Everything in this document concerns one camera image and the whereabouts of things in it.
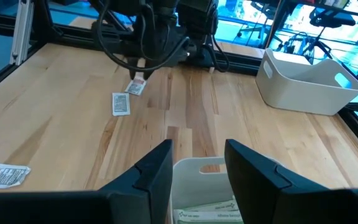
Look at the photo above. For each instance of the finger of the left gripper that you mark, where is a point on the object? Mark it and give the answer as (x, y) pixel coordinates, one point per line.
(132, 68)
(148, 72)

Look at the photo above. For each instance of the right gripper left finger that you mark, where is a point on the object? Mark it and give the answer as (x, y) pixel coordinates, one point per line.
(148, 196)

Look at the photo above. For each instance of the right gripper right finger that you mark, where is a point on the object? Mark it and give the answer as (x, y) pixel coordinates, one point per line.
(259, 199)

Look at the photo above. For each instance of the white packet with red print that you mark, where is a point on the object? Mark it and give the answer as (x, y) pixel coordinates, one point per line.
(8, 175)
(135, 87)

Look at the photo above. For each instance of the green striped bandage wrapper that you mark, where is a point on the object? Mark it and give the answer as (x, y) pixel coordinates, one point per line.
(216, 205)
(207, 217)

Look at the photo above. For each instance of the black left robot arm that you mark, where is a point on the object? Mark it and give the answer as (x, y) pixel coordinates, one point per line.
(197, 18)

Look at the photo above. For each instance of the white packet with black text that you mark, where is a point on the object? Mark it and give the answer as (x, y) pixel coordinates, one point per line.
(121, 104)

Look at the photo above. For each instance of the grey plastic bin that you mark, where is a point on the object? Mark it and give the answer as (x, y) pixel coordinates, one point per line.
(300, 93)
(194, 186)

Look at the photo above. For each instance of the black office chair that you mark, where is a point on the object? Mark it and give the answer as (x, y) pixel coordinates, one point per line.
(331, 18)
(263, 6)

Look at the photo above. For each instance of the silver aluminium post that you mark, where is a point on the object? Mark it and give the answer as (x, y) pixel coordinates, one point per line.
(22, 31)

